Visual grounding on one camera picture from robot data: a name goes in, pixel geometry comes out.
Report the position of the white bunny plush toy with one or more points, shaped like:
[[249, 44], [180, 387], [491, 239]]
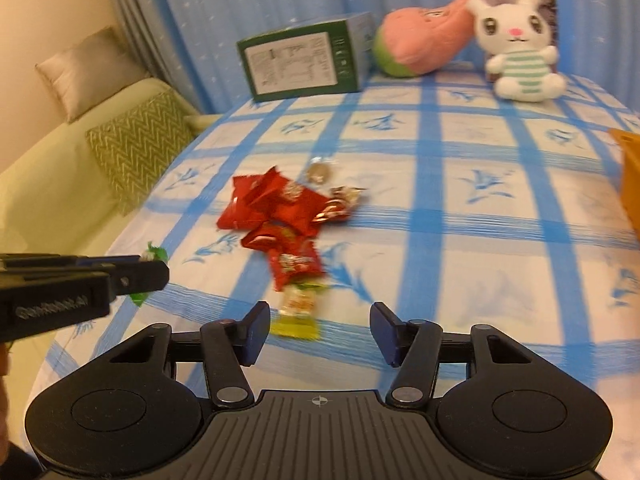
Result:
[[520, 53]]

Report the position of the brown foil candy packet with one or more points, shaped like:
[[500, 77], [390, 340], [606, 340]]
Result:
[[342, 202]]

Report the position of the green zigzag cushion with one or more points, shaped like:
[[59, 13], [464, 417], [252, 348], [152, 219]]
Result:
[[135, 148]]

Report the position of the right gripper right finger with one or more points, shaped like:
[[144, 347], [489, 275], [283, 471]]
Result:
[[412, 348]]

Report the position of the pink green plush toy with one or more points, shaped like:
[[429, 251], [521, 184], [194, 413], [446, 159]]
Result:
[[415, 41]]

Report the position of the green white cardboard box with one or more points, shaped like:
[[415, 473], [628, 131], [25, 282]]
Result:
[[328, 56]]

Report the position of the blue star curtain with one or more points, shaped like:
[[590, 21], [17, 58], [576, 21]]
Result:
[[191, 44]]

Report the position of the beige satin cushion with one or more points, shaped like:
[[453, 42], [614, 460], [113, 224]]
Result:
[[86, 74]]

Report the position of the orange plastic bin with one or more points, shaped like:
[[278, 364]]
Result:
[[630, 180]]

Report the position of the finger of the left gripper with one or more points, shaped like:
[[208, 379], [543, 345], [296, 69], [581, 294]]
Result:
[[122, 277], [105, 260]]

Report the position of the blue checked tablecloth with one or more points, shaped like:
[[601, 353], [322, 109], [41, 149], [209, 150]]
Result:
[[475, 210]]

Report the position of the yellow green snack packet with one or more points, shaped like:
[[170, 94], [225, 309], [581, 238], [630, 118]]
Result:
[[296, 317]]

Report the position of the green sofa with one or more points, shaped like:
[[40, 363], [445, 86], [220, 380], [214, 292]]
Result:
[[55, 198]]

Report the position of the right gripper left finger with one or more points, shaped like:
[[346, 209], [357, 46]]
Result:
[[227, 346]]

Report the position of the red snack packet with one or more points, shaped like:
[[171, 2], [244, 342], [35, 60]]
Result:
[[294, 264], [287, 201], [271, 236], [240, 213]]

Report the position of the green white candy packet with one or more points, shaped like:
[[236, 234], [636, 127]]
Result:
[[151, 274]]

